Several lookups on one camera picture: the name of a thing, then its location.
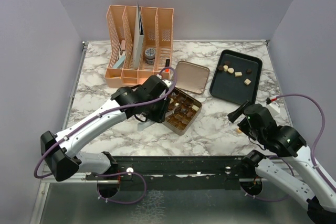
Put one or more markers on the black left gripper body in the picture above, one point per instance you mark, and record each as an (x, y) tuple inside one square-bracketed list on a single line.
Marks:
[(156, 110)]

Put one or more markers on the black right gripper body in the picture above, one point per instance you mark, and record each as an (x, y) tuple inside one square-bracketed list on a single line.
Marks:
[(244, 126)]

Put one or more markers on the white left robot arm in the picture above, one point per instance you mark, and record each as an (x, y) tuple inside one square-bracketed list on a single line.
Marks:
[(62, 151)]

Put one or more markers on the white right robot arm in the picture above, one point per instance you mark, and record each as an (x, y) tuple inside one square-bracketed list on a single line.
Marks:
[(315, 190)]

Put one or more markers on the gold chocolate tin box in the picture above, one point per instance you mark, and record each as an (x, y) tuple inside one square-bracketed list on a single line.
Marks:
[(182, 111)]

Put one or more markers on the cream chocolate right piece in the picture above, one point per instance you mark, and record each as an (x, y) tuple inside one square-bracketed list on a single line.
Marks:
[(247, 82)]

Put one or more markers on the cream square chocolate piece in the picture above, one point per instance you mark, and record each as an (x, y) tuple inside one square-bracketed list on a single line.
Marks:
[(238, 74)]

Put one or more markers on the black orange marker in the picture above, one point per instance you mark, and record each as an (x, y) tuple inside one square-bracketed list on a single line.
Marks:
[(167, 63)]

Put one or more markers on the small round patterned jar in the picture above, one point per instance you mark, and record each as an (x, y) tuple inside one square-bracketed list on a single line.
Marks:
[(150, 54)]

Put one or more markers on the rose gold tin lid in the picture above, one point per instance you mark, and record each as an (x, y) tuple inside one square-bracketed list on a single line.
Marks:
[(191, 77)]

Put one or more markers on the black plastic tray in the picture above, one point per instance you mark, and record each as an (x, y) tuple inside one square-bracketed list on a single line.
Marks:
[(227, 87)]

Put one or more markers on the pink stapler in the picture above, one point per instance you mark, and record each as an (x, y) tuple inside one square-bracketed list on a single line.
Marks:
[(122, 49)]

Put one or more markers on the white upright booklet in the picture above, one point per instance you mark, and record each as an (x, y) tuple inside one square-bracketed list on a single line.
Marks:
[(138, 38)]

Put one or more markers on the peach plastic desk organizer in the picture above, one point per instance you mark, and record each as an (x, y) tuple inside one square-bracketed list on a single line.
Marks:
[(158, 33)]

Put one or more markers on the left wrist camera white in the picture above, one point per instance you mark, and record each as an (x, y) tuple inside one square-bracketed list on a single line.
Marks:
[(169, 83)]

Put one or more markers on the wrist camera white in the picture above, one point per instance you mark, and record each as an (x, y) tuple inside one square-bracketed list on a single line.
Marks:
[(273, 106), (169, 83)]

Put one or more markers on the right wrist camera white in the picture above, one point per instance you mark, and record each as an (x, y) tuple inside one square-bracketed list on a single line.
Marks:
[(273, 106)]

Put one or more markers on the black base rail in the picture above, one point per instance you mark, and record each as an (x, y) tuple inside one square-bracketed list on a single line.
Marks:
[(178, 173)]

